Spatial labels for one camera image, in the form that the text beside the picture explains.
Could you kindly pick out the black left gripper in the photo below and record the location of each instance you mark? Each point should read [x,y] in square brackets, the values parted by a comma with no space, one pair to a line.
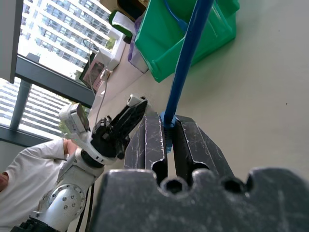
[106,140]

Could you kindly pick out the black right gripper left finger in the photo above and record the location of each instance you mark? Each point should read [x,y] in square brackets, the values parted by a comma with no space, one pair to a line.
[149,142]

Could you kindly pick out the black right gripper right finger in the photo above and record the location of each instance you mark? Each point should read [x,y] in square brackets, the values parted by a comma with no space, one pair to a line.
[193,147]

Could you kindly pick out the white coupler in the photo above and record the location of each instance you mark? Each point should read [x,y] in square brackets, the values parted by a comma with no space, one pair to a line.
[134,99]

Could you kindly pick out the blue stick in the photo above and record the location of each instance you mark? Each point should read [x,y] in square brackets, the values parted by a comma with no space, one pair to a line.
[186,60]

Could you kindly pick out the green plastic bin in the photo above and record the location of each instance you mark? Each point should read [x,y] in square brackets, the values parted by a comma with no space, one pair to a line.
[157,36]

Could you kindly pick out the box with pink picture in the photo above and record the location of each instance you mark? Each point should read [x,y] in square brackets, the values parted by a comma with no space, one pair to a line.
[93,70]

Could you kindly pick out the clear purple plastic container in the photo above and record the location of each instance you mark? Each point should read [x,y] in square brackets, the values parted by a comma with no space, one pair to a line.
[136,60]

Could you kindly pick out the white box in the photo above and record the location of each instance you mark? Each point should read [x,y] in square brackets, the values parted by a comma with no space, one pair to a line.
[116,48]

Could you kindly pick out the person in white shirt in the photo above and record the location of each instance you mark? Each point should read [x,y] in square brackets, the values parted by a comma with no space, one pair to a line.
[29,169]

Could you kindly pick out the green and white package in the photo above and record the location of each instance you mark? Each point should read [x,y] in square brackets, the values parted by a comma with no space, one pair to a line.
[118,21]

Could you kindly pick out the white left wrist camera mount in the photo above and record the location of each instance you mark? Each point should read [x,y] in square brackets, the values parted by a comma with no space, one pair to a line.
[72,120]

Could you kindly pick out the dark grey window frame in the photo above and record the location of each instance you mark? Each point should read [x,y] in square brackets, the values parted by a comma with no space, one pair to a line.
[48,75]

